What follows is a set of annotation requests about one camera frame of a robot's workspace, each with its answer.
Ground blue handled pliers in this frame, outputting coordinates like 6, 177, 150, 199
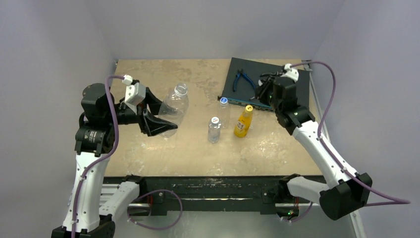
232, 69, 257, 93

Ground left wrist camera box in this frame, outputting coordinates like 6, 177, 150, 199
122, 74, 146, 106

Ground blue Pocari Sweat cap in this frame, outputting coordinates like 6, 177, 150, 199
219, 97, 228, 105

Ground clear bottle QR cap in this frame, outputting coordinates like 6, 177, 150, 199
158, 83, 189, 138

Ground small clear water bottle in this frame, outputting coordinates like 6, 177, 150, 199
208, 117, 221, 143

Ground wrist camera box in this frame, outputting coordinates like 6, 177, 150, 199
122, 74, 146, 106
280, 63, 299, 83

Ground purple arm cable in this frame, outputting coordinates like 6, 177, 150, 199
290, 60, 411, 206
70, 74, 127, 238

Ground yellow juice bottle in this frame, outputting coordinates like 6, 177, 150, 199
234, 105, 254, 138

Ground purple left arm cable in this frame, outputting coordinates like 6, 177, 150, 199
70, 74, 127, 238

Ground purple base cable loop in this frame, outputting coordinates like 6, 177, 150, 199
126, 188, 183, 231

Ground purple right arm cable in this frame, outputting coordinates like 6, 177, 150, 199
290, 60, 411, 206

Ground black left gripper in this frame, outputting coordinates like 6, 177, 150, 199
105, 87, 177, 134

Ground clear bottle blue cap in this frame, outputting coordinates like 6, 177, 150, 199
217, 102, 230, 128

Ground black handled cutters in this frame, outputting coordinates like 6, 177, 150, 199
259, 71, 283, 83

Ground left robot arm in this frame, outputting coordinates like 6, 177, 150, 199
52, 81, 177, 238

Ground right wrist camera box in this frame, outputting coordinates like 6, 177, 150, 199
280, 63, 299, 83

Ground dark network switch box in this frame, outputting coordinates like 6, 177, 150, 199
217, 58, 310, 112

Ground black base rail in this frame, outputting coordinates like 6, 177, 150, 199
103, 176, 315, 217

